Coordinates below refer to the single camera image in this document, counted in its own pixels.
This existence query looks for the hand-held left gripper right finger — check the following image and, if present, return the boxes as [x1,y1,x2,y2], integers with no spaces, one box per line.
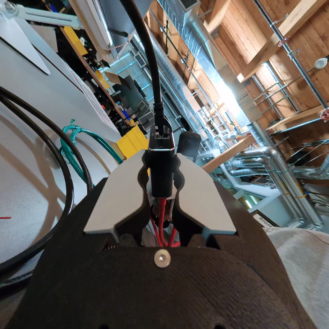
[173,153,237,243]

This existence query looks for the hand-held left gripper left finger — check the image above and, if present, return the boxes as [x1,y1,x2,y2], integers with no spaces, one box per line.
[83,150,152,243]

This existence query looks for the black network splitter box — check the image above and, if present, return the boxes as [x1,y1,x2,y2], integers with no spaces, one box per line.
[148,125,178,198]

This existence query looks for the red network cable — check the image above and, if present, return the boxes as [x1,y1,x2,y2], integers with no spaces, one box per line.
[150,197,179,248]

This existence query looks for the green network cable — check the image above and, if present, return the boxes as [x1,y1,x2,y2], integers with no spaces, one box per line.
[60,119,124,185]

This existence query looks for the yellow storage bin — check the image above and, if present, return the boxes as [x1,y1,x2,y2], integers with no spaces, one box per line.
[116,126,150,160]

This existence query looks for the black network cable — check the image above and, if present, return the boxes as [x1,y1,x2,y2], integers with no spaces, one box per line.
[0,0,171,296]

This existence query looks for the white desk lamp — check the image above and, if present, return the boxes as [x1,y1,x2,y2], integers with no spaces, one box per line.
[0,0,85,75]

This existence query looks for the silver ventilation pipes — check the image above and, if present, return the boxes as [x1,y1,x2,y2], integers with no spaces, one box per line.
[129,0,329,229]

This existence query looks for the white paper sheet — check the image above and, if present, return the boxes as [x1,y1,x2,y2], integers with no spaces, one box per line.
[65,63,121,134]

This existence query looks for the white hanging light bar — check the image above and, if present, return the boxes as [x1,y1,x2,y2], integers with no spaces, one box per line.
[69,0,115,50]

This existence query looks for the black panel with wooden frame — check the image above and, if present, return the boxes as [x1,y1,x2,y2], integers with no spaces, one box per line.
[101,0,153,39]

